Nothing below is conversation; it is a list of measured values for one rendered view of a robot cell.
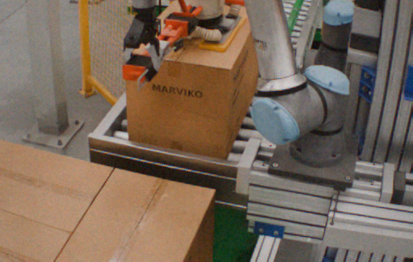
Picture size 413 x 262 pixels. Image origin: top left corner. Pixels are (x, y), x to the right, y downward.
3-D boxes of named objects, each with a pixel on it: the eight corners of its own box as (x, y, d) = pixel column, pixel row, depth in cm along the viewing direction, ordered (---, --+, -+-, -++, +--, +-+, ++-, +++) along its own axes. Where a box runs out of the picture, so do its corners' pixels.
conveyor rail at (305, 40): (316, 3, 415) (318, -19, 404) (323, 4, 413) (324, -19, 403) (247, 205, 228) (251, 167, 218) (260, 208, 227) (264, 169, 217)
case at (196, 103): (174, 74, 285) (175, -2, 263) (256, 87, 276) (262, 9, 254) (127, 143, 236) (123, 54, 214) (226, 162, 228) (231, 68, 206)
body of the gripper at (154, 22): (161, 35, 178) (162, 0, 172) (151, 47, 171) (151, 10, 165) (139, 33, 180) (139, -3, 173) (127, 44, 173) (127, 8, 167)
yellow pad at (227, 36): (223, 16, 246) (223, 6, 243) (246, 19, 244) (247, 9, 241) (198, 48, 219) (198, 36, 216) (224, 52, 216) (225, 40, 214)
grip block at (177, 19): (171, 25, 212) (171, 10, 209) (196, 28, 210) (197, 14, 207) (162, 34, 206) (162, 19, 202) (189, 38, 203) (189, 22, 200)
